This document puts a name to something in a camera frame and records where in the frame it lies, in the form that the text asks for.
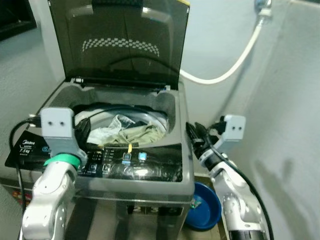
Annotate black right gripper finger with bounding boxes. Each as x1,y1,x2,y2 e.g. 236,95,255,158
185,122,202,152

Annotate grey top-loading washing machine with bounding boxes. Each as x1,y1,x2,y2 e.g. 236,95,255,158
0,77,196,240

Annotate white crumpled garment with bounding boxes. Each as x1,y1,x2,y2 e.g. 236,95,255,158
86,115,132,147

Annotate olive green garment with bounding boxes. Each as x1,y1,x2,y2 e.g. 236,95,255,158
102,120,167,147

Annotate black Midea label sticker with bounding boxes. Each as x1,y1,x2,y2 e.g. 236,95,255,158
4,130,57,169

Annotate blue plastic basin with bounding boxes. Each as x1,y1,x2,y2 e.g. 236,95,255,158
184,182,222,231

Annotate dark transparent washer lid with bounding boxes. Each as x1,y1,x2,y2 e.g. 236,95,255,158
47,0,191,91

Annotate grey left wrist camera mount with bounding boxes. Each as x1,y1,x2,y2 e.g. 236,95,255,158
40,106,89,162

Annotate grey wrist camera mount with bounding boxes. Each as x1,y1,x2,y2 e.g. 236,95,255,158
216,114,247,152
40,106,89,162

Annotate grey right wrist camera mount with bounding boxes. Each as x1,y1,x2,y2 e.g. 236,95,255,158
216,114,247,152

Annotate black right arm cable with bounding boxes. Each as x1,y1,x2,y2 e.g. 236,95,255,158
204,120,274,240

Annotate white water hose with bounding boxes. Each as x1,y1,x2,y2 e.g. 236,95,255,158
179,11,266,86

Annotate dark window frame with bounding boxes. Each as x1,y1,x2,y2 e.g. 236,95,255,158
0,0,39,42

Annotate metal wall tap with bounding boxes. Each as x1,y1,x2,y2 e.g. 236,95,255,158
254,0,274,17

